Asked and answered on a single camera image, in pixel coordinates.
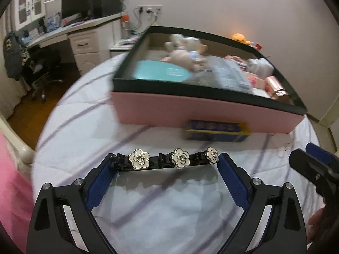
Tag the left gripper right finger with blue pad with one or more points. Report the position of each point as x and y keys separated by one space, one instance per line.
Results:
x=285 y=231

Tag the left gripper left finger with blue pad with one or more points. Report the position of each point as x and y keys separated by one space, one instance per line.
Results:
x=49 y=231

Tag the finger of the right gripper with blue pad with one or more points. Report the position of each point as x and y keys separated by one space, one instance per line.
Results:
x=322 y=155
x=314 y=170

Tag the black flower hair clip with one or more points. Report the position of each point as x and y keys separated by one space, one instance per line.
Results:
x=141 y=160

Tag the dental flossers plastic box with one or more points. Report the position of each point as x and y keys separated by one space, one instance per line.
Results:
x=228 y=75

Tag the small doll figurine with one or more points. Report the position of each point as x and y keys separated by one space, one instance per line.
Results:
x=197 y=56

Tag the white round plush figurine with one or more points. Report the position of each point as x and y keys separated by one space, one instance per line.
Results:
x=183 y=58

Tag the white striped table cloth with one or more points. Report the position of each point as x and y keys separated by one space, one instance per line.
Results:
x=158 y=211

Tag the pink bedding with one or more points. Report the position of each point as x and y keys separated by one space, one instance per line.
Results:
x=16 y=200

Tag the blue yellow small box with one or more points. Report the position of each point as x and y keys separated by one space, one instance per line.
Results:
x=216 y=131

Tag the rose gold cylindrical container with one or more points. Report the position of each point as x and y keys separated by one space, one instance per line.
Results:
x=276 y=90

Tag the pink black storage tray box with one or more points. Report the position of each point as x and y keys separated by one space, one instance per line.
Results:
x=171 y=104

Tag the teal lid glass jar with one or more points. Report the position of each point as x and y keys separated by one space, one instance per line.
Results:
x=160 y=71

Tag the orange octopus plush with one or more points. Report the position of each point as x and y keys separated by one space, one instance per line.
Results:
x=240 y=38

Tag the black office chair with clothes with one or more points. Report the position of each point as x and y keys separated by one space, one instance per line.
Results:
x=32 y=68

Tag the white computer desk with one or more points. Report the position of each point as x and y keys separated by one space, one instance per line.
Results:
x=90 y=41

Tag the orange cap water bottle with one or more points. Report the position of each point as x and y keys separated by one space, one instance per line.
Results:
x=125 y=25

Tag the black computer monitor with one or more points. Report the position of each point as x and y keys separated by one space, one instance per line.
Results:
x=71 y=7

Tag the white glass door cabinet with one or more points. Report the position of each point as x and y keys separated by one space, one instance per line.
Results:
x=27 y=11

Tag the white wall power outlet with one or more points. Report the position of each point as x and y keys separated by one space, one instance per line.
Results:
x=154 y=8

